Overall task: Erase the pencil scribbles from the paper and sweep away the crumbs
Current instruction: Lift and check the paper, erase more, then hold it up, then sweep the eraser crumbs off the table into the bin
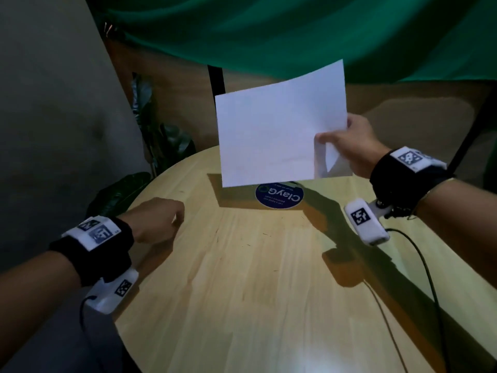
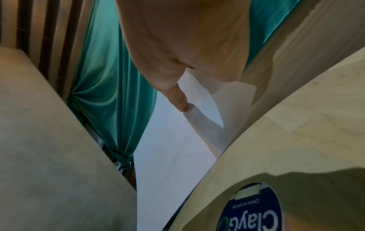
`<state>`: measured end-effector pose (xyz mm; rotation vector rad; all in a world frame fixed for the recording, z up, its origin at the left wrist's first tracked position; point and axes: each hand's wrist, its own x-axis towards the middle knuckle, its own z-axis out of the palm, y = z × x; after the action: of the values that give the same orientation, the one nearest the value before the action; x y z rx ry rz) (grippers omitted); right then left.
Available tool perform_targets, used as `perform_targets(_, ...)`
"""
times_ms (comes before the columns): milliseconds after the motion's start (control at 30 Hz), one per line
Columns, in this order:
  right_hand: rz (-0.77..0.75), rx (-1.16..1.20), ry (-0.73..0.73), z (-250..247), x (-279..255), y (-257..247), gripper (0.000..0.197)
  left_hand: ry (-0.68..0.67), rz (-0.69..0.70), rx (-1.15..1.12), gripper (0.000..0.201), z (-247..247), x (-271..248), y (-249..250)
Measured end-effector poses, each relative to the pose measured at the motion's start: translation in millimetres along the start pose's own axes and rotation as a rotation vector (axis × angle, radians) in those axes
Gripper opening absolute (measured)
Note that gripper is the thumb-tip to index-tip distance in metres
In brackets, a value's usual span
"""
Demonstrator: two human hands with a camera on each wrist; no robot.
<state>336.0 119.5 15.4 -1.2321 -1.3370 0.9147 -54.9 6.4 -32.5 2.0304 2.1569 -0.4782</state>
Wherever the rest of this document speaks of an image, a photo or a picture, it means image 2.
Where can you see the person's right hand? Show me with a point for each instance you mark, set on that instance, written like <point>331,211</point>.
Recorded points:
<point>188,36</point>

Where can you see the white paper sheet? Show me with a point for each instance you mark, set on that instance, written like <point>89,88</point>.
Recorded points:
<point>171,146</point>

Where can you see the round wooden table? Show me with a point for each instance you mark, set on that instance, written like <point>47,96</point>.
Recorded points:
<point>299,139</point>

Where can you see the green draped fabric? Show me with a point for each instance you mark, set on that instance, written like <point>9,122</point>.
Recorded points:
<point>111,79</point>

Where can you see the wooden panel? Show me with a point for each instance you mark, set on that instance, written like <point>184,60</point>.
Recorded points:
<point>299,45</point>

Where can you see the wooden slatted screen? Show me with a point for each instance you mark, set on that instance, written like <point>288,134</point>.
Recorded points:
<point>45,29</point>

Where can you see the round blue sticker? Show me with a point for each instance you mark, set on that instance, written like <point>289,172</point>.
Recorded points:
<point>251,209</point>

